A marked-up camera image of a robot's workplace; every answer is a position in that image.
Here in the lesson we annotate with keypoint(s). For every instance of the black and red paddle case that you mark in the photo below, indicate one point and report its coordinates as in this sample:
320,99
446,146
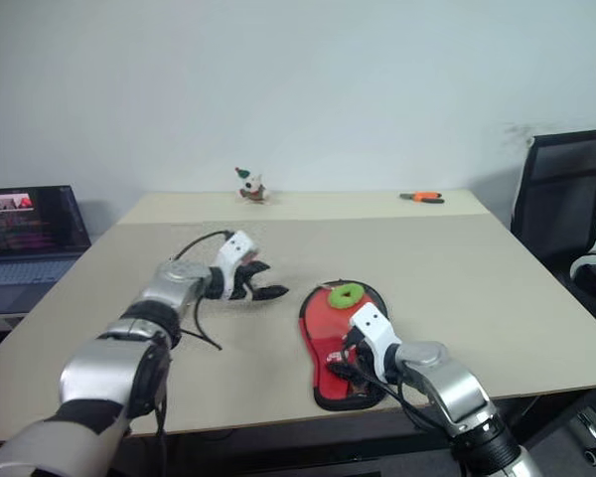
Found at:
323,323

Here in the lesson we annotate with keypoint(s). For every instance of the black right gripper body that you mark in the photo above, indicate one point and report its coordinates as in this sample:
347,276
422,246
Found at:
358,350

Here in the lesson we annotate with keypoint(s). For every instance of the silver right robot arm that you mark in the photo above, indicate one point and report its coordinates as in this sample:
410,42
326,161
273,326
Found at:
457,387

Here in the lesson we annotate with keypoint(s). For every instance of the open grey laptop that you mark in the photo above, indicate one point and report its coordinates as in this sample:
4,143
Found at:
30,218

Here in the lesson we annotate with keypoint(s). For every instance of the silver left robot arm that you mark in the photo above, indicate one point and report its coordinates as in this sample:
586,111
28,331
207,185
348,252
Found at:
104,367

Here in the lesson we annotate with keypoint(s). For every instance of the white plush toy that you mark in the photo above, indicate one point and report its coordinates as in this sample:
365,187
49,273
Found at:
252,188

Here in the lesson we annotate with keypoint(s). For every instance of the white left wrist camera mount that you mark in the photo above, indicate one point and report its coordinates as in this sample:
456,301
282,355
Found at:
236,246

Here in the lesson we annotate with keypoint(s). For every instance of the orange and black pliers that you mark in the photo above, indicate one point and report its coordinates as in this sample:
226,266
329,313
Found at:
422,197

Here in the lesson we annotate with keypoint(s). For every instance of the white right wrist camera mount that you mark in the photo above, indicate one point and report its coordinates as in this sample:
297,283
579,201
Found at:
372,323

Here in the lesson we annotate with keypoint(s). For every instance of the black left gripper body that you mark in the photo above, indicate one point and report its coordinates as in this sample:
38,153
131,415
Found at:
238,283

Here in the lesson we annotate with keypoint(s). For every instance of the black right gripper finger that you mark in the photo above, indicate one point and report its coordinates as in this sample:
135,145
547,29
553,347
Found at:
342,370
365,386

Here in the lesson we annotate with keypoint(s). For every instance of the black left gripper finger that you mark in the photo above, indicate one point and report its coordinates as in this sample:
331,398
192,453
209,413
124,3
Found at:
259,269
270,292

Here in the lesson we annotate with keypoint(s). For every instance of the black mesh office chair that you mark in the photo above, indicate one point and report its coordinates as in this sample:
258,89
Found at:
561,199

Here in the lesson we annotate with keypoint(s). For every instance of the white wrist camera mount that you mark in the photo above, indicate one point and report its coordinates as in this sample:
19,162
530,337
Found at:
236,246
372,323

